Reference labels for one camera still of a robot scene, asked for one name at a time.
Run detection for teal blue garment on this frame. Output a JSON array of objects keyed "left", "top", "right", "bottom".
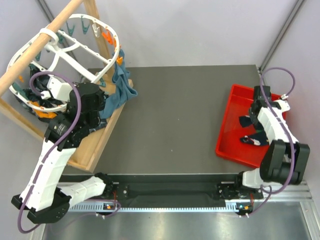
[{"left": 99, "top": 49, "right": 138, "bottom": 119}]

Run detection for white round clip hanger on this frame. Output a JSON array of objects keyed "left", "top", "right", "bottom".
[{"left": 5, "top": 13, "right": 125, "bottom": 118}]

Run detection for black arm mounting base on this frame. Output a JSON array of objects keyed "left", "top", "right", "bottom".
[{"left": 69, "top": 173, "right": 263, "bottom": 218}]

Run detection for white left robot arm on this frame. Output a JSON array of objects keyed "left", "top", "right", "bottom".
[{"left": 11, "top": 82, "right": 114, "bottom": 225}]

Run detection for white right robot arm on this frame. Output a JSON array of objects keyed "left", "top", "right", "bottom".
[{"left": 233, "top": 85, "right": 311, "bottom": 198}]

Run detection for red plastic bin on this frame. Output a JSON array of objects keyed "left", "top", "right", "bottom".
[{"left": 215, "top": 83, "right": 288, "bottom": 169}]

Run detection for navy sock with yellow tag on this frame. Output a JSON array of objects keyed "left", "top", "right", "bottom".
[{"left": 239, "top": 131, "right": 269, "bottom": 147}]

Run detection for dark leaf-print shorts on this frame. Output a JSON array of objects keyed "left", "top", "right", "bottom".
[{"left": 10, "top": 74, "right": 67, "bottom": 123}]

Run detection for wooden round rod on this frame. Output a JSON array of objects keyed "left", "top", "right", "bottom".
[{"left": 0, "top": 0, "right": 83, "bottom": 96}]

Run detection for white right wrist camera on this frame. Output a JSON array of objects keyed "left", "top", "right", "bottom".
[{"left": 273, "top": 94, "right": 291, "bottom": 115}]

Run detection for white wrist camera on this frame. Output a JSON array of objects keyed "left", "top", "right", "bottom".
[
  {"left": 40, "top": 76, "right": 72, "bottom": 102},
  {"left": 273, "top": 94, "right": 291, "bottom": 115}
]

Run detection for wooden rack frame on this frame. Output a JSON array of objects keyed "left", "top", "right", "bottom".
[{"left": 6, "top": 0, "right": 125, "bottom": 172}]

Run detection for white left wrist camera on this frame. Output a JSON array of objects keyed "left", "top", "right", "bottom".
[{"left": 40, "top": 76, "right": 72, "bottom": 102}]

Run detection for aluminium rail frame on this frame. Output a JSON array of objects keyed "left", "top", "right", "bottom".
[{"left": 30, "top": 182, "right": 320, "bottom": 240}]

